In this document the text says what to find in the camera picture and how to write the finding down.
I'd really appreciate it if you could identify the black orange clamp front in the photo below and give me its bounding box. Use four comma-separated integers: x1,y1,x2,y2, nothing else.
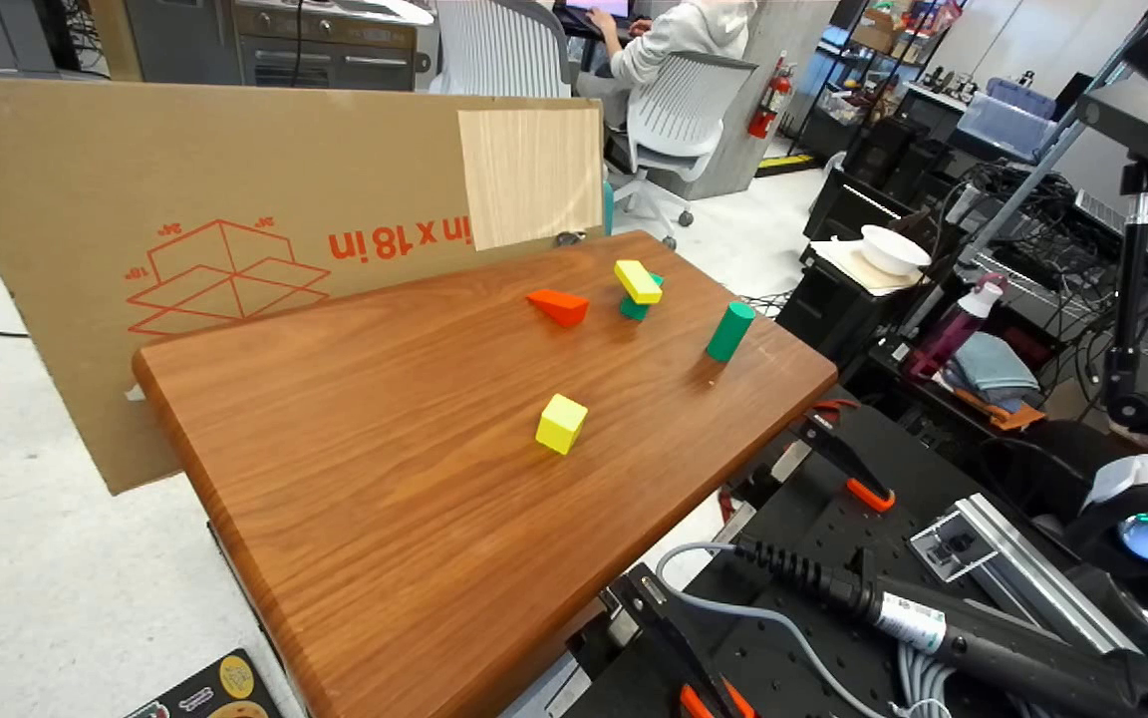
626,567,762,718

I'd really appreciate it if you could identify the yellow cube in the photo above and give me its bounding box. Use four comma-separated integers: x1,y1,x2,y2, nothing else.
535,395,587,456

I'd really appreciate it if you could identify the black orange clamp right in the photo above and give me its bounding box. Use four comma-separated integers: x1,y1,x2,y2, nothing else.
804,415,898,516

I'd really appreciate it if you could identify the orange wedge block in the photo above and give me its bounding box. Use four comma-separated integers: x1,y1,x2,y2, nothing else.
526,286,590,326

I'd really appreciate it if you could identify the yellow rectangular block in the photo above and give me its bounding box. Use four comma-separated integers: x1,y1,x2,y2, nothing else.
614,261,663,306

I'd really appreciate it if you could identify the person in white hoodie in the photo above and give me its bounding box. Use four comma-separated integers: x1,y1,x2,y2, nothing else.
590,0,758,88

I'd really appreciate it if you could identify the white plate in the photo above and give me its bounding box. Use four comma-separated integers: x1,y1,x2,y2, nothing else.
859,224,934,275

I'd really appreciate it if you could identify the small green block under yellow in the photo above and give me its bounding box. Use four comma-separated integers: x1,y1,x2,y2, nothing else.
618,271,665,321

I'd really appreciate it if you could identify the large cardboard box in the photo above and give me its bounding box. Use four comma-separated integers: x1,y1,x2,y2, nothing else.
0,75,600,492

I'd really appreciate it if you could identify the grey office chair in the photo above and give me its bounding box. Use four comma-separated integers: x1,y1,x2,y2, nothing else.
614,51,753,242

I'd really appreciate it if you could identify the grey cable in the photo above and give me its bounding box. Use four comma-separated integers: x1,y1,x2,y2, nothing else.
651,537,898,718

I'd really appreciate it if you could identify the magenta water bottle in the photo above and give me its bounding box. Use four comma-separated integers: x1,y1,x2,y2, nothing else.
905,281,1003,378

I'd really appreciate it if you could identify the tall green block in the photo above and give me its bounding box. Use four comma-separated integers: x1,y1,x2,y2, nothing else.
705,301,758,363

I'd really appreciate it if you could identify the black orange clamp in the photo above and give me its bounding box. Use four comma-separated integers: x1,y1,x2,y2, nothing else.
804,415,898,516
626,567,762,718

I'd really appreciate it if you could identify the red fire extinguisher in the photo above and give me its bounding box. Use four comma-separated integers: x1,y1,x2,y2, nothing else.
744,51,792,141

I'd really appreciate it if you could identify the black camera tripod stand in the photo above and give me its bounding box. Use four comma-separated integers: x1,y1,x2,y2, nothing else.
1079,0,1148,435

